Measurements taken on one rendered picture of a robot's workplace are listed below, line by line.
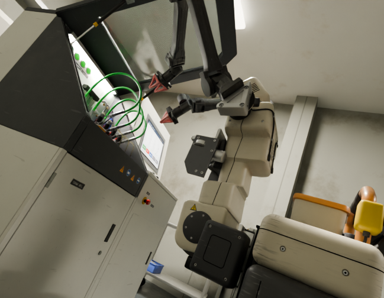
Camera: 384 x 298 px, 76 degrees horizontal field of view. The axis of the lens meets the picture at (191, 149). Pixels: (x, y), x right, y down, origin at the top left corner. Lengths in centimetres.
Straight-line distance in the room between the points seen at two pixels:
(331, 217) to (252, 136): 37
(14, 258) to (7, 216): 16
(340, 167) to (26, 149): 360
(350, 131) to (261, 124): 337
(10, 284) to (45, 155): 48
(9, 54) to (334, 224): 162
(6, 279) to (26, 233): 16
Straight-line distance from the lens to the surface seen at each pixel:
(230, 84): 87
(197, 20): 99
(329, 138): 415
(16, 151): 119
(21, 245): 112
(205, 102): 146
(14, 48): 168
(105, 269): 167
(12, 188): 111
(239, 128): 93
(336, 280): 62
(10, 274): 117
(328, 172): 389
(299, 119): 401
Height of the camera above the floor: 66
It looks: 20 degrees up
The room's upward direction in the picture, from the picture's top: 25 degrees clockwise
